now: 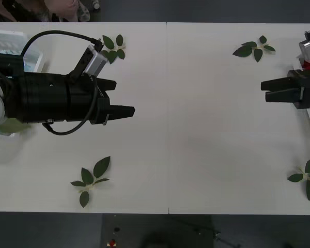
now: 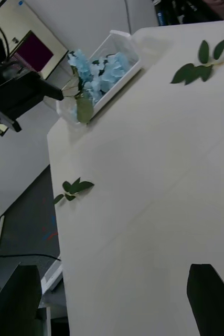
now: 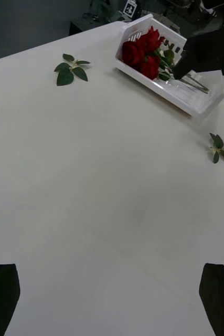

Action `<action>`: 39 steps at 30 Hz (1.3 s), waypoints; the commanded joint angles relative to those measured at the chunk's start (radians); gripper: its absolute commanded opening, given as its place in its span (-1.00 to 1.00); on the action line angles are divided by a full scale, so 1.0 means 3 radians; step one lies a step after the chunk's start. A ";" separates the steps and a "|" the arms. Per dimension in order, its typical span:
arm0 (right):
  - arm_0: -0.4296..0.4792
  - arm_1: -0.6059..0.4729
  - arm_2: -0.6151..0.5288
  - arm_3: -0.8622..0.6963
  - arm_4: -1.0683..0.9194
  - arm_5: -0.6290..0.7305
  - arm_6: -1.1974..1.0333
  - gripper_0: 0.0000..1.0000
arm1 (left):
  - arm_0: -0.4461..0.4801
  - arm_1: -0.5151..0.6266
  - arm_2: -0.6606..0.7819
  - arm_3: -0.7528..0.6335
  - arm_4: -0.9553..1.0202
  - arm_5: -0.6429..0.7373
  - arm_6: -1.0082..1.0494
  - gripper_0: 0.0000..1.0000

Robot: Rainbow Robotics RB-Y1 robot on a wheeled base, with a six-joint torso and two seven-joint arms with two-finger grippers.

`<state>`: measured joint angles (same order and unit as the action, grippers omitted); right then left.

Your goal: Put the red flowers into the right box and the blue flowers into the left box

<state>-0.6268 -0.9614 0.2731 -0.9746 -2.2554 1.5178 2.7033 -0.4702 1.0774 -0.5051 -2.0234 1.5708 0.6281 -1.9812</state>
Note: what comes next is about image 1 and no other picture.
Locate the person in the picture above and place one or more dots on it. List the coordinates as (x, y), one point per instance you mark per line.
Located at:
(28, 10)

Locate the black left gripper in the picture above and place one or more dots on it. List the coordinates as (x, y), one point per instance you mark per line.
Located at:
(81, 100)

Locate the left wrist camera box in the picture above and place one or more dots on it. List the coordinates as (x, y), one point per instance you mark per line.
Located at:
(95, 63)

